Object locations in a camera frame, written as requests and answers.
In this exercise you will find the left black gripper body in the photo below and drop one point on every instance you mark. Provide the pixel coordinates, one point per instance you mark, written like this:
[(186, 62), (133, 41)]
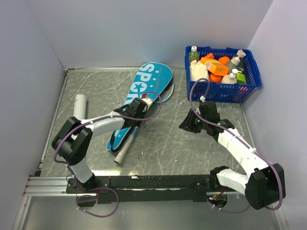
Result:
[(140, 115)]

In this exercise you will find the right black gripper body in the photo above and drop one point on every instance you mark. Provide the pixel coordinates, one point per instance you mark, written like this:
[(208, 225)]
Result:
[(195, 123)]

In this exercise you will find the blue racket cover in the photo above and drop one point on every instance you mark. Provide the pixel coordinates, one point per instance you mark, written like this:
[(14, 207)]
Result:
[(152, 80)]

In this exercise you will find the badminton racket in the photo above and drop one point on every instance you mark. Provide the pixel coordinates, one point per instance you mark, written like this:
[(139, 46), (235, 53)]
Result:
[(165, 95)]

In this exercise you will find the white shuttlecock tube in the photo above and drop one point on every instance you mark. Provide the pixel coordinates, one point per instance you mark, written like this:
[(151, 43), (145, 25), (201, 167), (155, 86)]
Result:
[(79, 110)]

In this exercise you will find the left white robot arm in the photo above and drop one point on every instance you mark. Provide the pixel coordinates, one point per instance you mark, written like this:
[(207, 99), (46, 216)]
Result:
[(72, 141)]

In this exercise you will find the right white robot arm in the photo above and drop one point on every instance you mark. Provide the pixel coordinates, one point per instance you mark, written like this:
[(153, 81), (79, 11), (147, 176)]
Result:
[(262, 183)]

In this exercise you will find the blue plastic basket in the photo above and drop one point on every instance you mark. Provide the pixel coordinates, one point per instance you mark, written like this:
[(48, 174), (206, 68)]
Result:
[(225, 93)]

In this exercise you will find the orange fruit front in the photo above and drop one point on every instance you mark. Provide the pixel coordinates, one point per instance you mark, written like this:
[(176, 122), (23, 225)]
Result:
[(215, 78)]

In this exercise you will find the orange fruit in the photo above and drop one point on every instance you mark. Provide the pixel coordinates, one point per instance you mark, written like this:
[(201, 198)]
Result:
[(223, 60), (215, 78)]

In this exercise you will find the beige cloth bag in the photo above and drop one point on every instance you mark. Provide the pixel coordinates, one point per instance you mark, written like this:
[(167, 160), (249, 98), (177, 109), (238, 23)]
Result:
[(198, 71)]

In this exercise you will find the white pump bottle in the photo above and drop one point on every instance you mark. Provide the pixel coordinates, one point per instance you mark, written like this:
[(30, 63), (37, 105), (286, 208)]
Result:
[(230, 78)]

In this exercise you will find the orange carton box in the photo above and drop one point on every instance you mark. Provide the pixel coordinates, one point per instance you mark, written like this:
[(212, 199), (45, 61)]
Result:
[(214, 66)]

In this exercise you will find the green box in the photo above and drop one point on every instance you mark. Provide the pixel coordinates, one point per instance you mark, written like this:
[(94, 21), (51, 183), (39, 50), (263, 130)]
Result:
[(241, 78)]

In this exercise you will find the green drink bottle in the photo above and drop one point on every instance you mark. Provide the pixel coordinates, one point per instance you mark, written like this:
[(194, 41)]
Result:
[(194, 54)]

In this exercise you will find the orange fruit back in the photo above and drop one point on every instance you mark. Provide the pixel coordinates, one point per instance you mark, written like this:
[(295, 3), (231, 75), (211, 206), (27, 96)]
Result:
[(223, 60)]

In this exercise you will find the grey pump bottle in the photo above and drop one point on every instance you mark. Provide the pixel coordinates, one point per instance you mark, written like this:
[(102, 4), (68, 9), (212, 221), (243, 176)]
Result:
[(234, 61)]

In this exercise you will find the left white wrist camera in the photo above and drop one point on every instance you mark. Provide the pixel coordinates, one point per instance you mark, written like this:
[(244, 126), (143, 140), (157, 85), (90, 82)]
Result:
[(147, 100)]

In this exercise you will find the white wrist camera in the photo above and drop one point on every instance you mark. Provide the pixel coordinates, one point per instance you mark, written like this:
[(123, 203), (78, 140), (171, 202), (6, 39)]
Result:
[(201, 100), (147, 100)]

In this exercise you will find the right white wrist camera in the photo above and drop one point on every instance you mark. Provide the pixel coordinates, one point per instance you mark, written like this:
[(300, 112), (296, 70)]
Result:
[(201, 100)]

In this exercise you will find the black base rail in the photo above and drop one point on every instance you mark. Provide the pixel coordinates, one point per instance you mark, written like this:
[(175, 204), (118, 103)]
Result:
[(145, 188)]

